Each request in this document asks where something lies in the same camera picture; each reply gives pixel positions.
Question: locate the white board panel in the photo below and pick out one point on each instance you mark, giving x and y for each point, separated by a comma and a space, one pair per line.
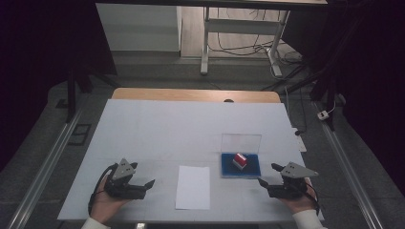
140, 28

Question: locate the white desk frame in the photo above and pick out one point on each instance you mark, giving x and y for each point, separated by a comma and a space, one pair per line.
242, 26

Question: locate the white paper sheet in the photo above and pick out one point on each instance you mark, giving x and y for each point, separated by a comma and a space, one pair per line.
193, 187

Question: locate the person's left hand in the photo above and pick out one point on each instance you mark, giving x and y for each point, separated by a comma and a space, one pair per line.
106, 205

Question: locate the black floor socket frame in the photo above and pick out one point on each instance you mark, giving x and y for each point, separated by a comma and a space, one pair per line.
79, 134

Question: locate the red and white stamp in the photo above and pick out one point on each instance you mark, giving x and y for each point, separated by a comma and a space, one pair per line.
240, 160

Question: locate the white table cover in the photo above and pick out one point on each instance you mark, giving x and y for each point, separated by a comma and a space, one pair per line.
165, 133

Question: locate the black tripod stand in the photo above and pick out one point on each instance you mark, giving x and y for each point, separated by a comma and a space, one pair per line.
71, 95

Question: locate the person's right hand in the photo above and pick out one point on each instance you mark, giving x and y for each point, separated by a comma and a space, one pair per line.
301, 203

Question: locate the white power adapter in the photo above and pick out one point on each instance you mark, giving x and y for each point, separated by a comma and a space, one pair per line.
323, 114

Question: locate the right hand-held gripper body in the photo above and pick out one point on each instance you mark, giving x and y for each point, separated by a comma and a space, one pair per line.
294, 181

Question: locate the metal floor rail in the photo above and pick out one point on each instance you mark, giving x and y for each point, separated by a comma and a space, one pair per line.
347, 165
44, 168

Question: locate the black light stand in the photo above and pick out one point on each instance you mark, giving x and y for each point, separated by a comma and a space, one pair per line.
321, 82

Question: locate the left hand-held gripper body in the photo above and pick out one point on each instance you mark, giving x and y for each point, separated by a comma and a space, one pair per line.
122, 178

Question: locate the wooden table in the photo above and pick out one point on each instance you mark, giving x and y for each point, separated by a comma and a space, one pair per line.
191, 94

